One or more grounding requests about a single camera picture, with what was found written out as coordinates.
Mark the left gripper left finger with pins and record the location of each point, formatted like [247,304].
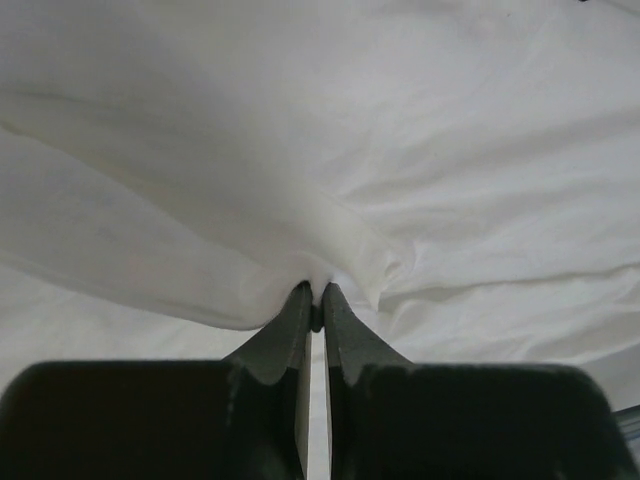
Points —
[267,413]

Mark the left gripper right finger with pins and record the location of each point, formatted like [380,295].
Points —
[351,350]

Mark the white t shirt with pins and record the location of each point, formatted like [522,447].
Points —
[467,171]

